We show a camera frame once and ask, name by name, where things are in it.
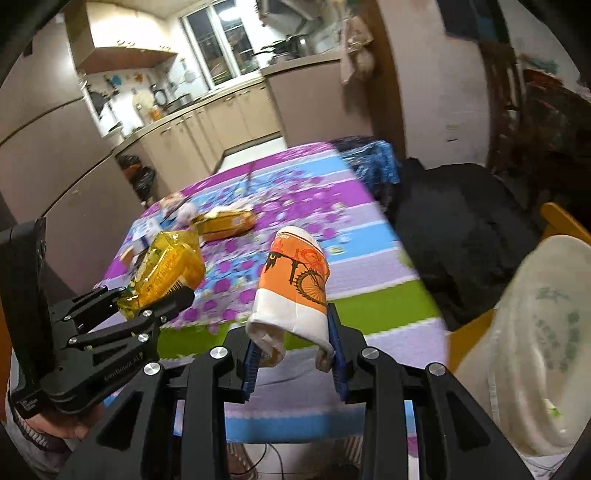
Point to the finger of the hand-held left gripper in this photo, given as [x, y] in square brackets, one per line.
[157, 316]
[87, 304]

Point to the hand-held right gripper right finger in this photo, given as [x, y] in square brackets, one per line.
[338, 369]

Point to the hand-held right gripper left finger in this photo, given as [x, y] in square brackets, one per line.
[250, 369]

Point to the yellow plastic snack bag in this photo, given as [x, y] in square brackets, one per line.
[166, 263]

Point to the orange printed paper cup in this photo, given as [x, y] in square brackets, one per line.
[291, 286]

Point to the white plastic bag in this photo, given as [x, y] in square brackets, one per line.
[531, 332]

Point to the white paper card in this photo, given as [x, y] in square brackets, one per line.
[141, 240]

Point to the crumpled white wrapper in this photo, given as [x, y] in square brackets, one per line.
[178, 207]

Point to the yellow snack packet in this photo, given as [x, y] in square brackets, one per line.
[226, 224]

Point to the black garbage bag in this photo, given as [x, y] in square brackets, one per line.
[143, 180]

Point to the striped floral tablecloth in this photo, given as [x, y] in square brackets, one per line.
[360, 230]

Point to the beige tall cabinet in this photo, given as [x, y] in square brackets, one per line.
[51, 152]

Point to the black cloth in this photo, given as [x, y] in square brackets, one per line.
[461, 230]

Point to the beige kitchen base cabinets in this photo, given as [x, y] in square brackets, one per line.
[194, 134]

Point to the kitchen counter peninsula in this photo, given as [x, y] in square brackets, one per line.
[314, 97]

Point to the wooden chair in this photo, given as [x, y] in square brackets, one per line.
[561, 217]

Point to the kitchen window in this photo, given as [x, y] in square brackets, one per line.
[221, 41]

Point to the black frying pan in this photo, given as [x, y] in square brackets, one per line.
[281, 46]

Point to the hanging beige towel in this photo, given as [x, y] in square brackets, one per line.
[355, 50]

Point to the dark wooden furniture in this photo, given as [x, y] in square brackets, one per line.
[545, 110]

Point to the range hood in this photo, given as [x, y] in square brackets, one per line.
[288, 9]

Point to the beige wall cabinet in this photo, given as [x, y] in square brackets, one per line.
[115, 32]

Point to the dark blue wall poster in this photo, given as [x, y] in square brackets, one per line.
[475, 18]

